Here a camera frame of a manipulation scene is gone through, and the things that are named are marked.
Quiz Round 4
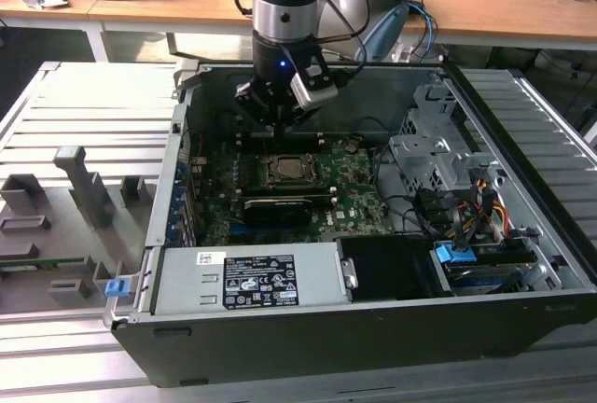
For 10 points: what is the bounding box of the metal socket cover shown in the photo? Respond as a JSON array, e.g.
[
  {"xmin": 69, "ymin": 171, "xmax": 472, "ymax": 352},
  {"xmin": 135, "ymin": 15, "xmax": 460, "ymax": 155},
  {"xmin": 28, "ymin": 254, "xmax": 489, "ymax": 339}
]
[{"xmin": 264, "ymin": 153, "xmax": 326, "ymax": 188}]

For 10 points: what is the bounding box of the black RAM slot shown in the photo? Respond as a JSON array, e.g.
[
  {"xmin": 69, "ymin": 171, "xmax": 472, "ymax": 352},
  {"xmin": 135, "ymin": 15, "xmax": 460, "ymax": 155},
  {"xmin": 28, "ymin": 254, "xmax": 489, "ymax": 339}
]
[
  {"xmin": 246, "ymin": 185, "xmax": 338, "ymax": 195},
  {"xmin": 249, "ymin": 130, "xmax": 326, "ymax": 144}
]

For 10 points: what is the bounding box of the pale blue teach pendant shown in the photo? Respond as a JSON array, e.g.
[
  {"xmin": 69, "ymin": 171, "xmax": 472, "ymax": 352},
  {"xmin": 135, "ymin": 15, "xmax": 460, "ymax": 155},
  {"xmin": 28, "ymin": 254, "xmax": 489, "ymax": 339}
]
[{"xmin": 354, "ymin": 1, "xmax": 411, "ymax": 62}]

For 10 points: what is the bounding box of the green motherboard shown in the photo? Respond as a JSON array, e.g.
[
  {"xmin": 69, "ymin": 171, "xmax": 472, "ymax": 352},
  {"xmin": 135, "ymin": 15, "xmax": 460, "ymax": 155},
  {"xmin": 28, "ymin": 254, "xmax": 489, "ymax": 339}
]
[{"xmin": 186, "ymin": 132, "xmax": 397, "ymax": 248}]

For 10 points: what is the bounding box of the silver metal disk bay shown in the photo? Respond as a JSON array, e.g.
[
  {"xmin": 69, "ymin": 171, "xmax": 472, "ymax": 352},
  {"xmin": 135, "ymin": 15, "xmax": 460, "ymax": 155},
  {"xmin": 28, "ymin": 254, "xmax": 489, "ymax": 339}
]
[{"xmin": 386, "ymin": 83, "xmax": 509, "ymax": 199}]

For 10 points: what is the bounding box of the grey parts rack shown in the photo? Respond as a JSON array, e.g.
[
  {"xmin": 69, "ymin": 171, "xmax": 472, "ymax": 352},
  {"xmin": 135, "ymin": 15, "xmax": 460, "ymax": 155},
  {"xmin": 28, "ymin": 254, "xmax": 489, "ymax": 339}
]
[{"xmin": 0, "ymin": 144, "xmax": 160, "ymax": 315}]

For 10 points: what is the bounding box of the silver power supply unit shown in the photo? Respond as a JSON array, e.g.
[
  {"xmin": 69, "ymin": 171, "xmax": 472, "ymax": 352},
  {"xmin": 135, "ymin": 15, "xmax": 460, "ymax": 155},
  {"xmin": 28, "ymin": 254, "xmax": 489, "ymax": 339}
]
[{"xmin": 151, "ymin": 242, "xmax": 354, "ymax": 316}]

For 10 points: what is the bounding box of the blue disk carrier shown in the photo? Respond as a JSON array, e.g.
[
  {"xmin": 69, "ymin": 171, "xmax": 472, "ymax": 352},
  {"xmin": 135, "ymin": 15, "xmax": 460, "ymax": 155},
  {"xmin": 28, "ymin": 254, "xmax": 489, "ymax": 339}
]
[{"xmin": 433, "ymin": 243, "xmax": 537, "ymax": 292}]

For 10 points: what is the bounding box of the blue plastic case latch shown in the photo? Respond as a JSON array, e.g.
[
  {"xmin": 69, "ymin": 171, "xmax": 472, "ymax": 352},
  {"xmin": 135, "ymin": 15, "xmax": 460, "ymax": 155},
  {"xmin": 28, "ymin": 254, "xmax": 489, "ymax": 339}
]
[{"xmin": 104, "ymin": 279, "xmax": 130, "ymax": 299}]

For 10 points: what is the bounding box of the black open PC case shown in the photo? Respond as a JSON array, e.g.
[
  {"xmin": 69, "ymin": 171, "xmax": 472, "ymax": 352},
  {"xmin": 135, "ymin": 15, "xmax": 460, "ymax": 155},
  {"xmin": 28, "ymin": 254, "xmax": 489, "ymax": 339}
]
[{"xmin": 109, "ymin": 61, "xmax": 597, "ymax": 388}]

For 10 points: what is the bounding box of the green RAM stick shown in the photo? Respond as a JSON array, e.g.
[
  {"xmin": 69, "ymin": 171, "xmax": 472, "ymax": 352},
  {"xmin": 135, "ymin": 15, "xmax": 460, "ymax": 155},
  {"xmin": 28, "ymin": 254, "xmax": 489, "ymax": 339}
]
[{"xmin": 0, "ymin": 257, "xmax": 88, "ymax": 269}]

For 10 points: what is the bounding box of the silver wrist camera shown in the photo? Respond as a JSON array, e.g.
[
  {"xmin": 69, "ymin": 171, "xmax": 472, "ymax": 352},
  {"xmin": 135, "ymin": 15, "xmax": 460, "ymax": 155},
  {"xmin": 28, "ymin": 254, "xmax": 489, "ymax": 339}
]
[{"xmin": 289, "ymin": 71, "xmax": 340, "ymax": 111}]

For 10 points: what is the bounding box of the blue cable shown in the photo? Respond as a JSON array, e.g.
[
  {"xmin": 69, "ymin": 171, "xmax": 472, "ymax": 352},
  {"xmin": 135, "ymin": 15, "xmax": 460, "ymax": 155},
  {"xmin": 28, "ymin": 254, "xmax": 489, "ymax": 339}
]
[{"xmin": 408, "ymin": 0, "xmax": 442, "ymax": 57}]

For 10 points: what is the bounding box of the coloured wire bundle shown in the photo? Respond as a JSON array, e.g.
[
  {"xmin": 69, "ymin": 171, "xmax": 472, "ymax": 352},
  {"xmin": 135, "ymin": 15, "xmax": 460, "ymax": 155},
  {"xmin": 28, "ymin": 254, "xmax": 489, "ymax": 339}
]
[{"xmin": 447, "ymin": 178, "xmax": 509, "ymax": 245}]

